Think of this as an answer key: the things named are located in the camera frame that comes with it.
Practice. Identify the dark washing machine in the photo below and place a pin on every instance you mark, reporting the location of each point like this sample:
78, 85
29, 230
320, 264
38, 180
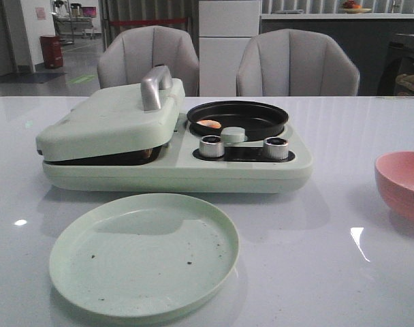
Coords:
399, 60

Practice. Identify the left silver control knob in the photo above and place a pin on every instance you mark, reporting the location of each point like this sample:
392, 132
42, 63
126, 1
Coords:
211, 146

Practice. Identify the right silver control knob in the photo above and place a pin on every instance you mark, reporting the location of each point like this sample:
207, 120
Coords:
275, 148

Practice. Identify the pink bowl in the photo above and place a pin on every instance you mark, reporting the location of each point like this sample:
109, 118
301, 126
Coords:
394, 175

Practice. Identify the grey upholstered chair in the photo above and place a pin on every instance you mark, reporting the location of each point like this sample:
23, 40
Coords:
134, 52
291, 62

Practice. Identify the left grey upholstered chair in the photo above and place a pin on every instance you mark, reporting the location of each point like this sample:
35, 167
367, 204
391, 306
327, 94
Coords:
134, 52

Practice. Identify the red trash bin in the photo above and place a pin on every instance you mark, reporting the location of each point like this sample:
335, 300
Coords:
51, 51

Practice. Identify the breakfast maker hinged lid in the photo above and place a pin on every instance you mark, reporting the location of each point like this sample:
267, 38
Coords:
117, 120

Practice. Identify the silver control knob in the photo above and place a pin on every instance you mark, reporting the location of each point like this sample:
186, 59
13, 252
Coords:
211, 146
275, 148

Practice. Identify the bread slice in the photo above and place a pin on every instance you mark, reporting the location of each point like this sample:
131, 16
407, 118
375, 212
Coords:
145, 154

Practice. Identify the fruit plate on counter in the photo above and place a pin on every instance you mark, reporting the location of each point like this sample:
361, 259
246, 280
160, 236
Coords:
353, 7

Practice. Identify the white refrigerator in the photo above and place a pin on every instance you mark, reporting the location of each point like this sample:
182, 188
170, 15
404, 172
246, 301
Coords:
225, 28

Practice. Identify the right grey upholstered chair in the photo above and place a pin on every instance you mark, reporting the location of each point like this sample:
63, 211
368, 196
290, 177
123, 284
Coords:
291, 62

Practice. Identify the mint green breakfast maker base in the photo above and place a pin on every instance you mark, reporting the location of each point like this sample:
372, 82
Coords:
177, 170

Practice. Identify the mint green round plate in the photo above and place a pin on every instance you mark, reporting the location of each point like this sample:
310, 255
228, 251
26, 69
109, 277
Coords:
145, 258

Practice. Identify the black round frying pan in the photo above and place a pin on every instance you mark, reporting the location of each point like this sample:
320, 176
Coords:
259, 120

